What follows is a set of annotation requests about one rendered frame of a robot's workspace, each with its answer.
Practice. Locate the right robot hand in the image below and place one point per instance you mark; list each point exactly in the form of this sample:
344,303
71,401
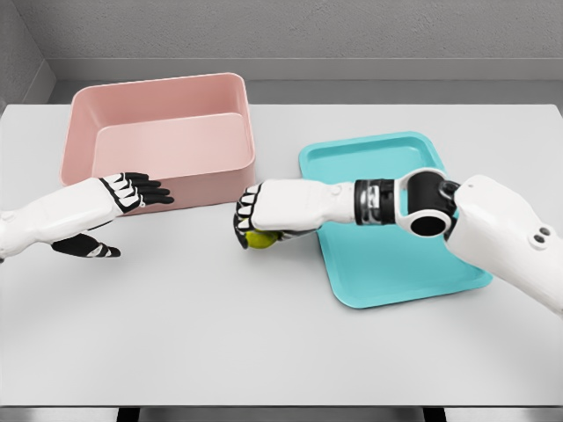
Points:
277,204

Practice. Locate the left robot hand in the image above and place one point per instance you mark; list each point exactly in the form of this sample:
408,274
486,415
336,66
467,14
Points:
94,198

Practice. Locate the yellow-green tennis ball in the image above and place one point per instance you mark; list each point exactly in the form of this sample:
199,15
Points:
260,239

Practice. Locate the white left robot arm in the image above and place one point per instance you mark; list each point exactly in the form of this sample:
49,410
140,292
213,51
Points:
31,217

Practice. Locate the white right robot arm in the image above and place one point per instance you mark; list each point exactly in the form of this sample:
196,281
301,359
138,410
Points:
475,220

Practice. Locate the pink basket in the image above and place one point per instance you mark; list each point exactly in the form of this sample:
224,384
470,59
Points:
167,136

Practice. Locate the blue tray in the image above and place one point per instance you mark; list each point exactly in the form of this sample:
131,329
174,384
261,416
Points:
396,259

